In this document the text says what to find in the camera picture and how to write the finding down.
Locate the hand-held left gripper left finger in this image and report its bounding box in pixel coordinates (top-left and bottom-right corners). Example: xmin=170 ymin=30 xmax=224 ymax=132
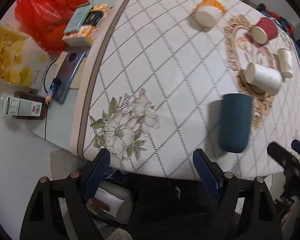
xmin=19 ymin=148 xmax=111 ymax=240

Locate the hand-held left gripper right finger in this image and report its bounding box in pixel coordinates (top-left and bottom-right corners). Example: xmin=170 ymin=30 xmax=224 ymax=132
xmin=192 ymin=148 xmax=283 ymax=240

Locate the dark teal cup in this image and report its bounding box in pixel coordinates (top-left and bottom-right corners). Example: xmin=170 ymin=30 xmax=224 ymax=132
xmin=219 ymin=93 xmax=253 ymax=154

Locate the large white cup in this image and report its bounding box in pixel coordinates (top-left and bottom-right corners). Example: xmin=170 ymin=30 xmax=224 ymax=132
xmin=242 ymin=62 xmax=282 ymax=96

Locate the small white paper cup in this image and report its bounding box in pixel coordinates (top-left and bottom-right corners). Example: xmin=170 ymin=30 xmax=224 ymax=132
xmin=277 ymin=48 xmax=294 ymax=78

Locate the red cup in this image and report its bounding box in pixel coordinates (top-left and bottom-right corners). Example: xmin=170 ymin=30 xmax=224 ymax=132
xmin=251 ymin=17 xmax=279 ymax=44

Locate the orange and white cup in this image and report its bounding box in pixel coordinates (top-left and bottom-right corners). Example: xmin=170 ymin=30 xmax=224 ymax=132
xmin=194 ymin=0 xmax=228 ymax=28

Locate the white plastic packet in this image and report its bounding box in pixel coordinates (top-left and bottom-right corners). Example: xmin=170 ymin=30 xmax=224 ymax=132
xmin=86 ymin=187 xmax=122 ymax=217

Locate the beige fuzzy object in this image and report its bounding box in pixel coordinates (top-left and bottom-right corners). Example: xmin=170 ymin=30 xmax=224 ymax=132
xmin=107 ymin=228 xmax=133 ymax=240

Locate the dark brown pouch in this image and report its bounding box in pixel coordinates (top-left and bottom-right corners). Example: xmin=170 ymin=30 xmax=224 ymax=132
xmin=12 ymin=91 xmax=50 ymax=121

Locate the clear plastic bottle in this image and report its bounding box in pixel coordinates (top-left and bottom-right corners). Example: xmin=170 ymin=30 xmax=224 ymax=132
xmin=0 ymin=92 xmax=43 ymax=117

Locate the blue smartphone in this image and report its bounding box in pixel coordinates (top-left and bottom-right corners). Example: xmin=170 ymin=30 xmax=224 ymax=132
xmin=51 ymin=50 xmax=88 ymax=104

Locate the floral quilted table cover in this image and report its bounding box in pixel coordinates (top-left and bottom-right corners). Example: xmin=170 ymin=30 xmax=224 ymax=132
xmin=69 ymin=0 xmax=300 ymax=182

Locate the yellow snack bag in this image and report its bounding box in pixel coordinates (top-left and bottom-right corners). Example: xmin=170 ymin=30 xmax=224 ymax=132
xmin=0 ymin=23 xmax=53 ymax=91

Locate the orange and black box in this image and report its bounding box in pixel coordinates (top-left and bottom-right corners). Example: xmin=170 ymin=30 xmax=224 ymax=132
xmin=62 ymin=4 xmax=111 ymax=46

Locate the pale teal box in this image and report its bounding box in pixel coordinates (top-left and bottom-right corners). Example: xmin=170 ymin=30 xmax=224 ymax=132
xmin=63 ymin=5 xmax=92 ymax=34

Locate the red plastic bag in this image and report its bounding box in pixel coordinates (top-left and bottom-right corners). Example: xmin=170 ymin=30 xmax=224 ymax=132
xmin=14 ymin=0 xmax=91 ymax=54

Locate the black charging cable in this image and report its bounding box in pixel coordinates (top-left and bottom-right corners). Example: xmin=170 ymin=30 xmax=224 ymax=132
xmin=41 ymin=56 xmax=61 ymax=139

